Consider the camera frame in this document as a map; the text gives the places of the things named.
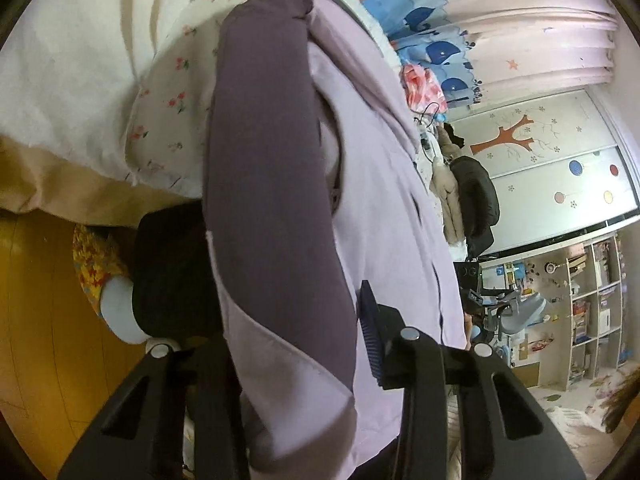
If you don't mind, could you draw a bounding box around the grey desk chair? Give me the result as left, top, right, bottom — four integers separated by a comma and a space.
460, 288, 547, 344

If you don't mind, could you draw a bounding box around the pink checkered cloth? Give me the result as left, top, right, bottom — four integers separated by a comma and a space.
401, 64, 448, 114

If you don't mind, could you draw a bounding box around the white bookshelf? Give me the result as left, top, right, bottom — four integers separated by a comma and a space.
512, 233, 625, 391

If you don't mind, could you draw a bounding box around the cherry print bed sheet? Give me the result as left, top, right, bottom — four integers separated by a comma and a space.
125, 0, 246, 198

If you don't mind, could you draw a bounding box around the white power strip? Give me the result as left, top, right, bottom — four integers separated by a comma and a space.
420, 127, 437, 162

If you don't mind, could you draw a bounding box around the lilac and purple jacket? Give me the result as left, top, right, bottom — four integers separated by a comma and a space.
204, 0, 466, 479

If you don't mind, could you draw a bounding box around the colourful slipper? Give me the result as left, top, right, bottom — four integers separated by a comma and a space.
72, 224, 151, 344

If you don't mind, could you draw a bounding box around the black coat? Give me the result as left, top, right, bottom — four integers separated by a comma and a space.
438, 122, 500, 261

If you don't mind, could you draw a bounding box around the black cable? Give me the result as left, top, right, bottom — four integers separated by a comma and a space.
412, 101, 444, 134

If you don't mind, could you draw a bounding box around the white striped duvet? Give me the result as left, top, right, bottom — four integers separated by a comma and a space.
1, 0, 414, 180

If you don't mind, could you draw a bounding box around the beige plush coat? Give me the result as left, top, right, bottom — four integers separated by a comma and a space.
431, 125, 465, 245

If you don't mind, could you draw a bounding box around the wardrobe with tree decal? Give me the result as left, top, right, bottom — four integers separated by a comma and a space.
451, 90, 639, 258

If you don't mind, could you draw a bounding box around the whale print blue curtain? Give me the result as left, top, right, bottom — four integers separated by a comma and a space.
360, 0, 617, 107

